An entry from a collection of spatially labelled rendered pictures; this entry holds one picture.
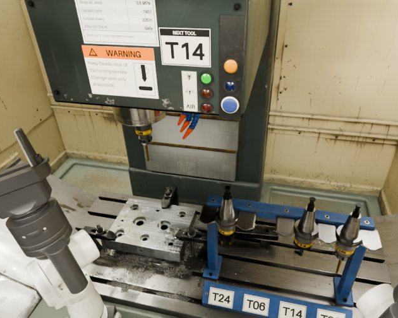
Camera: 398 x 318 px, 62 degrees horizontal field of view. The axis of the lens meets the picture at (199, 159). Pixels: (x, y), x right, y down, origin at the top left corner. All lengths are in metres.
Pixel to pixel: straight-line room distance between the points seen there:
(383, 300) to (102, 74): 0.66
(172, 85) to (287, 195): 1.47
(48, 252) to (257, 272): 0.81
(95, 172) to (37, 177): 1.75
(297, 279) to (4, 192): 0.96
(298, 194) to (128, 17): 1.61
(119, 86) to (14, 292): 1.16
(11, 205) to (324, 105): 1.52
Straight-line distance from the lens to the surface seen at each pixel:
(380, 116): 1.88
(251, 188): 1.64
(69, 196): 1.99
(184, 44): 0.66
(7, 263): 1.75
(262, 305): 1.14
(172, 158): 1.61
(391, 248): 1.61
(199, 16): 0.64
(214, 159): 1.56
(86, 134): 2.30
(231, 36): 0.63
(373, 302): 0.62
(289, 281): 1.25
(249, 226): 0.96
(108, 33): 0.71
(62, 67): 0.80
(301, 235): 0.95
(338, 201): 2.10
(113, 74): 0.74
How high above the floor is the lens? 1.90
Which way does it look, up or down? 35 degrees down
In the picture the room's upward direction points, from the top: 2 degrees counter-clockwise
